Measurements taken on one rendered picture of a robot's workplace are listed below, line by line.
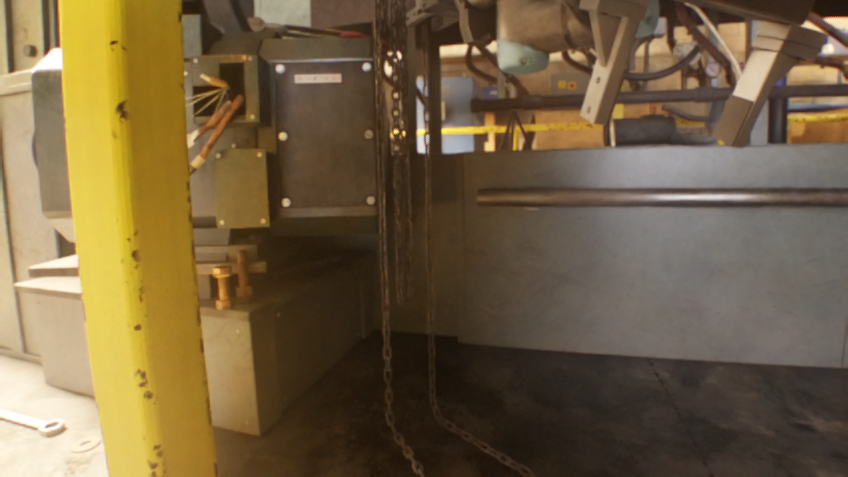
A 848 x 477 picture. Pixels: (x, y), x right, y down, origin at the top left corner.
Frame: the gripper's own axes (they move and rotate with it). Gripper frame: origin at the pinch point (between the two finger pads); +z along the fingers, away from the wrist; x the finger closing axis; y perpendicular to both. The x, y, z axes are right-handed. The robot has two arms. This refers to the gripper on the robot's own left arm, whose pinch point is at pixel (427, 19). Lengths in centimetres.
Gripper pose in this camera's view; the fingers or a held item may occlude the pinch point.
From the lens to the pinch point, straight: 89.6
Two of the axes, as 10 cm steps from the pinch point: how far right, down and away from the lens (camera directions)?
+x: -8.4, 0.7, -5.3
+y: -0.2, -10.0, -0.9
